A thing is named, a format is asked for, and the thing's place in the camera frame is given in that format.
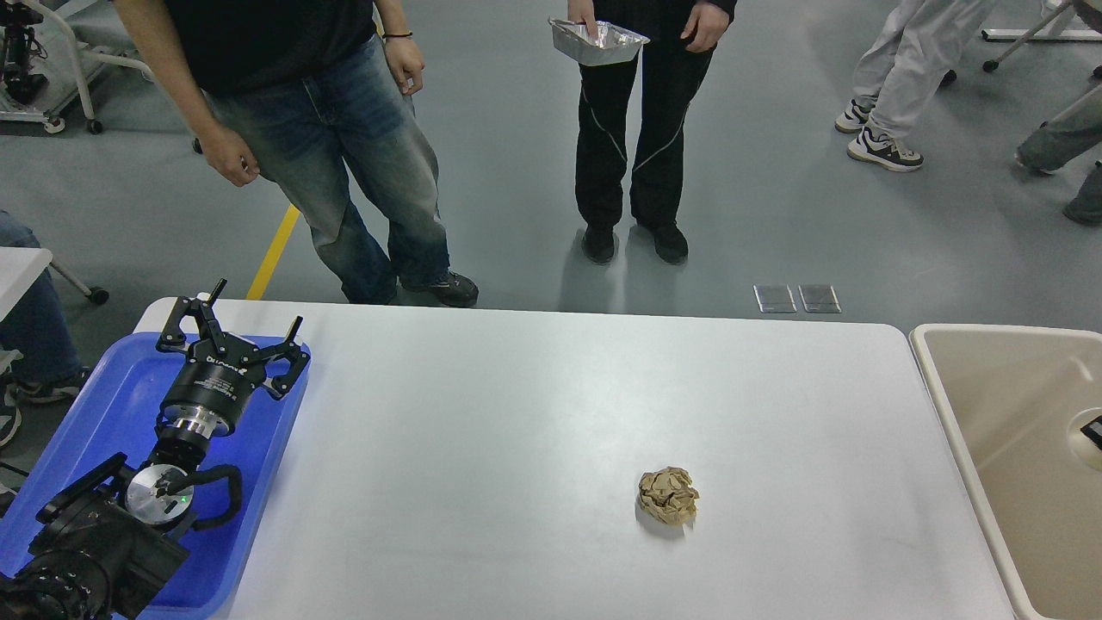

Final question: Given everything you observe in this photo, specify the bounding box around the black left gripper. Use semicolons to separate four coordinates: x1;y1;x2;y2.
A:
156;279;311;431

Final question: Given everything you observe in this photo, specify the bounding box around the white paper cup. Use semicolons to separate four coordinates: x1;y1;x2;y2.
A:
1067;407;1101;472

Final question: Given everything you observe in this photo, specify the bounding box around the person in blue jeans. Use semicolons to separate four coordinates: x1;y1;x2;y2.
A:
115;1;479;307

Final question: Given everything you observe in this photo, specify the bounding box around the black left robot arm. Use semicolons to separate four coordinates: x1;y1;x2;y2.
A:
3;294;311;619

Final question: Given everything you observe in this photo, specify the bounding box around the white rolling cart frame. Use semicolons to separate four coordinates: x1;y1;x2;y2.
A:
1;1;155;134

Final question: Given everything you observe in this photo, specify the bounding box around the metal floor outlet plate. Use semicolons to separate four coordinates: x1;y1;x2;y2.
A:
754;285;796;314
798;285;842;314

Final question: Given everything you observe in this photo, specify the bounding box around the person in olive trousers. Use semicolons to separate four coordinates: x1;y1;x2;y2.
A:
1014;0;1102;227

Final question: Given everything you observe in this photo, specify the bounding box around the beige plastic bin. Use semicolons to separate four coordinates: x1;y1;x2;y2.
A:
910;323;1101;619

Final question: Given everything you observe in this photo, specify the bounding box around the seated person at left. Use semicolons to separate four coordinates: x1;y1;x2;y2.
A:
0;211;91;449

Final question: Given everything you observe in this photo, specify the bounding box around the aluminium foil container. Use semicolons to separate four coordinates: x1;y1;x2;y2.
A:
548;17;650;67

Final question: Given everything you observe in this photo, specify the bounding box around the crumpled brown paper ball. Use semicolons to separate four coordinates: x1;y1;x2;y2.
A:
636;467;700;526

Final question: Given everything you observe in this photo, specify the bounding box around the person in white trousers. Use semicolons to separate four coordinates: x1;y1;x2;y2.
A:
834;1;996;172

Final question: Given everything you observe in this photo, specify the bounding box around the person in black trousers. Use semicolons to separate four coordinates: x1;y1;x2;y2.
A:
568;1;736;264

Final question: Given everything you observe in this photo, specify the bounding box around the small white side table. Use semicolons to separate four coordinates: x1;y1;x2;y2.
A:
1;247;109;319

